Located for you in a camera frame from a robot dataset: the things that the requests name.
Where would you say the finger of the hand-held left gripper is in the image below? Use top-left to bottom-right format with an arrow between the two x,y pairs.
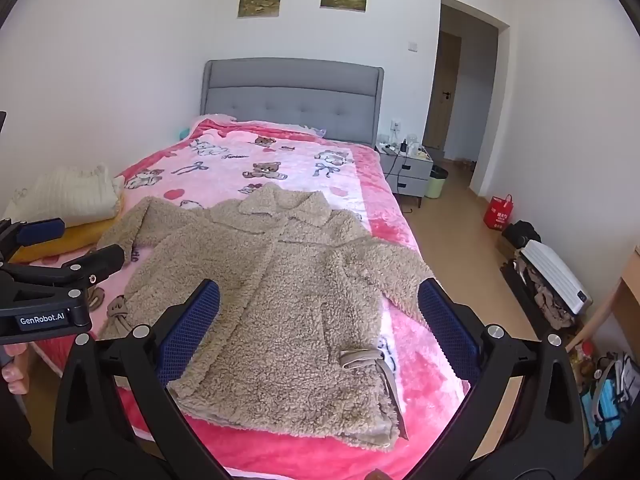
0,217 -> 67,263
0,244 -> 126,291

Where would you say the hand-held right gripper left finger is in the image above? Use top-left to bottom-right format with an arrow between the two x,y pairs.
52,278 -> 227,480

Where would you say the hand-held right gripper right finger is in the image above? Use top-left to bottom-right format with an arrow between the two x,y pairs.
417,277 -> 586,480

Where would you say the beige fleece coat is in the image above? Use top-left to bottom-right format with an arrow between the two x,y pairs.
95,182 -> 436,453

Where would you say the pile of brown clothes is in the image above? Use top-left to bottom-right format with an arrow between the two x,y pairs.
515,255 -> 576,332

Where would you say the person's left hand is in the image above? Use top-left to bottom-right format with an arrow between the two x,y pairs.
0,342 -> 29,394

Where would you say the yellow cloth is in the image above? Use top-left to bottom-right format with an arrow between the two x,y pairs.
7,217 -> 118,265

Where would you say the white knitted sweater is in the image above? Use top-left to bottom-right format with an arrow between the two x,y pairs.
4,162 -> 125,228

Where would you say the black bag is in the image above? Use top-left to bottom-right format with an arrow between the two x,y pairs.
501,220 -> 542,250

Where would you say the white electric heater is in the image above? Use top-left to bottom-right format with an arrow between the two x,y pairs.
519,239 -> 594,317

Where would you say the red paper bag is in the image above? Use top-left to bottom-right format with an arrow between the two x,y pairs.
483,194 -> 515,232

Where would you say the light green trash bin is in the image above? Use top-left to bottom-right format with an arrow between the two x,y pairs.
425,165 -> 449,201

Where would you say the grey nightstand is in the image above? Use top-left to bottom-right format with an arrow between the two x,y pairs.
375,141 -> 434,200

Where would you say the wooden desk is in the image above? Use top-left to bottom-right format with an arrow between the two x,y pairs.
565,247 -> 640,361

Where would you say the grey blue backpack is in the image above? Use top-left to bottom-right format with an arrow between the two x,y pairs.
579,351 -> 637,452

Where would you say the pink printed blanket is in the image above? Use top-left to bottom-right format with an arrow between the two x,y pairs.
27,114 -> 473,476

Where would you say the wooden door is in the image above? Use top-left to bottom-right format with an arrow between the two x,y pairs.
422,31 -> 462,151

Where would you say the grey upholstered headboard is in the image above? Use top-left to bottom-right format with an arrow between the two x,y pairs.
200,58 -> 385,148

